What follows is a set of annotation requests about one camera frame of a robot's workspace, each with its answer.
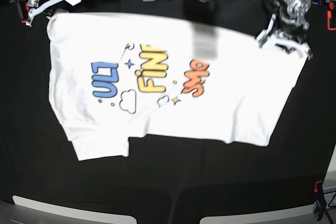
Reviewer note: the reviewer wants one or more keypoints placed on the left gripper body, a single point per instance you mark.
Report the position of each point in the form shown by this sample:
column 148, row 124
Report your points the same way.
column 289, row 43

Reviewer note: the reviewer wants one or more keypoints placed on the white printed t-shirt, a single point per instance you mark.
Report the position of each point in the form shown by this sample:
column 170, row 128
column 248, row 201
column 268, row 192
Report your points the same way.
column 116, row 75

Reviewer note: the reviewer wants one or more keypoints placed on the orange black clamp far left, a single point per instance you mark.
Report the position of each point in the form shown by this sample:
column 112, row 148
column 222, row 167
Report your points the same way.
column 23, row 10

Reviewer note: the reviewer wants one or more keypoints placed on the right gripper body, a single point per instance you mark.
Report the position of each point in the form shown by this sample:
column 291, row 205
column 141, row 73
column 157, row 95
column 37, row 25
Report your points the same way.
column 34, row 11

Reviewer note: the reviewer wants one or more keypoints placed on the orange blue clamp near right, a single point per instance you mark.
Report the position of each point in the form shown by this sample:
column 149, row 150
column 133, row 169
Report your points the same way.
column 319, row 203

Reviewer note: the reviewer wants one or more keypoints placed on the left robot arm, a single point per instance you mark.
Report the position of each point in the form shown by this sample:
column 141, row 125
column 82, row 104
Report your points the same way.
column 288, row 27

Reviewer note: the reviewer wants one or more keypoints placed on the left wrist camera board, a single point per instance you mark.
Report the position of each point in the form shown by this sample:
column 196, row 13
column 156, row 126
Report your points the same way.
column 262, row 38

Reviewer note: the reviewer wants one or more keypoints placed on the orange clamp far right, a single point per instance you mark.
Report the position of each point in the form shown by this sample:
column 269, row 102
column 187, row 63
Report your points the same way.
column 331, row 16

